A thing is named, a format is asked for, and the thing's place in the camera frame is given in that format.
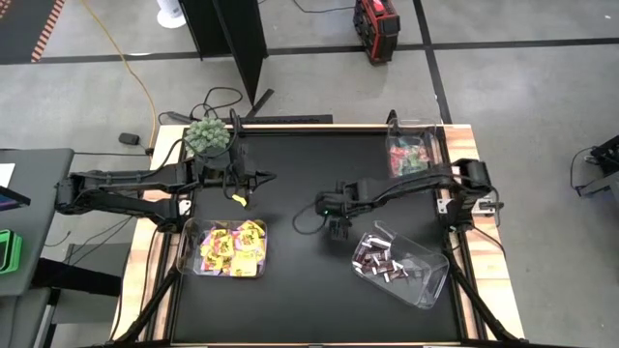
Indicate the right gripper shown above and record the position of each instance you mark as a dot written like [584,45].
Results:
[338,200]

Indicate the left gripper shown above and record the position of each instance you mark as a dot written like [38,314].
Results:
[227,171]

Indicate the yellow Sour Patch packet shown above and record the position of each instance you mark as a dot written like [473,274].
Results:
[212,264]
[249,235]
[207,245]
[224,244]
[261,252]
[244,265]

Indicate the clear plastic bin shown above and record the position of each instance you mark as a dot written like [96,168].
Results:
[425,285]
[189,251]
[411,128]

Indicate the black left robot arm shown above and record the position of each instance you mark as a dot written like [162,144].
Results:
[126,186]

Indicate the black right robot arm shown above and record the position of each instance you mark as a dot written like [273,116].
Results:
[425,181]

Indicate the small yellow tag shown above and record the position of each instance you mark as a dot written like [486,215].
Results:
[239,199]

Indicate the green spiky artificial plant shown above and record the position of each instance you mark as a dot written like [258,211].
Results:
[207,135]

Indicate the black flat floor bar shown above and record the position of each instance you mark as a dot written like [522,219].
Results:
[290,119]

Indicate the black power adapter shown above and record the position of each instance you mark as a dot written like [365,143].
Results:
[129,138]

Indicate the wooden table board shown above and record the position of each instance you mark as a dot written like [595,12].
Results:
[500,290]

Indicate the white round fan base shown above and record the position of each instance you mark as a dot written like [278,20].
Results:
[169,17]

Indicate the red black power station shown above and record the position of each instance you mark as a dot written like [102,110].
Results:
[377,29]

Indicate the black desk base beam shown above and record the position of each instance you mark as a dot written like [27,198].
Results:
[72,278]

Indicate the grey side desk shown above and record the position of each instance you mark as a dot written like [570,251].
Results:
[38,227]

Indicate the dark blue tablet device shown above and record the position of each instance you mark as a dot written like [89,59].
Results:
[12,199]

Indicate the white paper sheet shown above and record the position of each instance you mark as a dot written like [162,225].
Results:
[6,175]

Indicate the green plastic crate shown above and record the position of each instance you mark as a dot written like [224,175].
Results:
[12,251]

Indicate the black equipment cart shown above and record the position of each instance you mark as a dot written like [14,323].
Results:
[607,157]

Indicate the black mat with striped edge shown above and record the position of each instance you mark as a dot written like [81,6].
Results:
[19,29]

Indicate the black metal table frame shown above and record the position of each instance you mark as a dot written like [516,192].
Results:
[485,309]

